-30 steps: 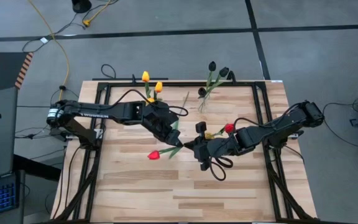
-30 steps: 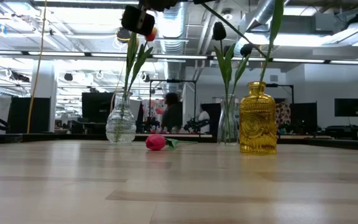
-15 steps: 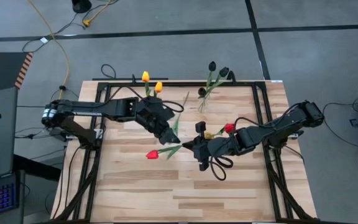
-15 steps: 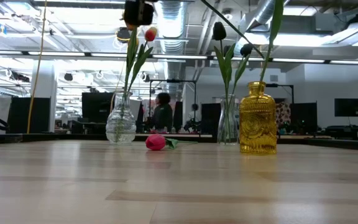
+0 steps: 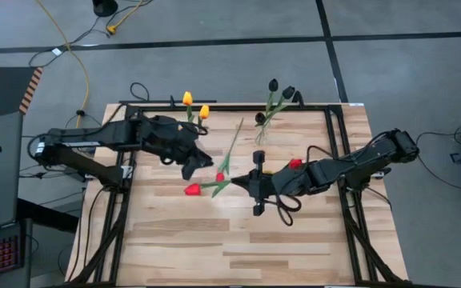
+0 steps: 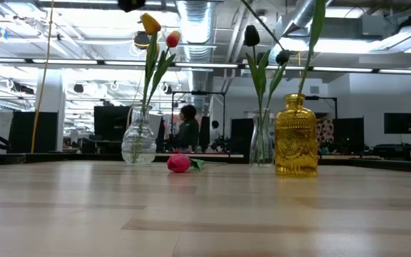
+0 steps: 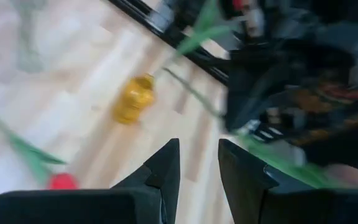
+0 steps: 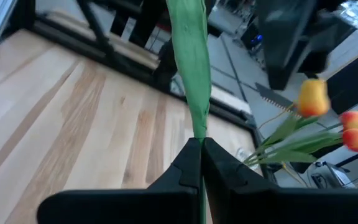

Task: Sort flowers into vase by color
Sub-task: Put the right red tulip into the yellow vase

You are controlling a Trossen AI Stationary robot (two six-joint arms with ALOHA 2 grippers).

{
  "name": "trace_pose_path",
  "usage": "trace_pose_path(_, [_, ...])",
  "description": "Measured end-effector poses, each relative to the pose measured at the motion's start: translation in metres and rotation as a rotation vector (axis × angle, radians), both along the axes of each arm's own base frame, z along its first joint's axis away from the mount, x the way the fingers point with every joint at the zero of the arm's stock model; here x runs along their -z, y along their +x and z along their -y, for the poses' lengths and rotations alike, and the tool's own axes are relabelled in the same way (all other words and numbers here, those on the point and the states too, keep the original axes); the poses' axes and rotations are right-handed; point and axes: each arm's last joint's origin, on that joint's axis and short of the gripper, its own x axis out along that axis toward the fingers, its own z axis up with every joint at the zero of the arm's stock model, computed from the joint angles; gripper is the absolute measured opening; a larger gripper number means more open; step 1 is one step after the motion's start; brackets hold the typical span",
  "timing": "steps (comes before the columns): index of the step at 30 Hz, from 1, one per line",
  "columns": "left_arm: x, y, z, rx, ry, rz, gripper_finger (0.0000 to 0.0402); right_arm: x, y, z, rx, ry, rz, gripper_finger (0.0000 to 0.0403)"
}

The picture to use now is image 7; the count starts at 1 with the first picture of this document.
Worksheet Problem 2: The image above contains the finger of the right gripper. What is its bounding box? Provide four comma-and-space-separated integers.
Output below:
224, 49, 279, 132

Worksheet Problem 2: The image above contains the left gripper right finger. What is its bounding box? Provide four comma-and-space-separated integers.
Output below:
218, 138, 280, 224

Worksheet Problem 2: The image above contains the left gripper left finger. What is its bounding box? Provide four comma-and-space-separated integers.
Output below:
109, 138, 181, 224

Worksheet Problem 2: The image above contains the red artificial tulip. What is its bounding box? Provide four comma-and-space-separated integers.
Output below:
162, 67, 334, 189
152, 0, 247, 78
0, 101, 80, 191

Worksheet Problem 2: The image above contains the amber glass vase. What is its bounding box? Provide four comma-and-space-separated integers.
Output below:
112, 73, 156, 125

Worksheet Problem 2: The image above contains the clear slim glass vase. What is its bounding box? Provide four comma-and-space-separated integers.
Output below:
10, 0, 48, 75

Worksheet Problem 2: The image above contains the black aluminium table frame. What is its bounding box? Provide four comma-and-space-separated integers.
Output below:
109, 0, 233, 87

